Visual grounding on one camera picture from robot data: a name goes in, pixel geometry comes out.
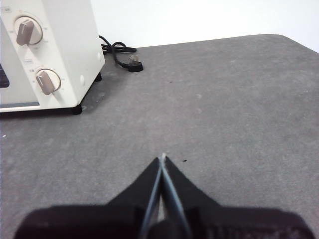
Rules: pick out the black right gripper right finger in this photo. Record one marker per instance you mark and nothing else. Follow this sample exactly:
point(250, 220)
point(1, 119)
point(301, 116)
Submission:
point(236, 221)

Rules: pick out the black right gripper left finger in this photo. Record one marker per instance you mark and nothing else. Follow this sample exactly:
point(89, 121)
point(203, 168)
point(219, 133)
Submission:
point(99, 221)

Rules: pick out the cream Toshiba toaster oven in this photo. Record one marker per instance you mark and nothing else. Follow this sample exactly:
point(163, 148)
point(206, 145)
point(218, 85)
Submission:
point(74, 37)

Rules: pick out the timer knob beige pointer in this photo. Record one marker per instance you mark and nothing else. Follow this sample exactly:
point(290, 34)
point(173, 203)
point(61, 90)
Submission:
point(47, 81)

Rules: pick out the black power plug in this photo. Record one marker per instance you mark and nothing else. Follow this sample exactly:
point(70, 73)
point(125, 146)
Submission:
point(135, 66)

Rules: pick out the temperature knob beige pointer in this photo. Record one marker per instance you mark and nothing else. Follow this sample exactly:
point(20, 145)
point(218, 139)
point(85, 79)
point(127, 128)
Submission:
point(27, 31)

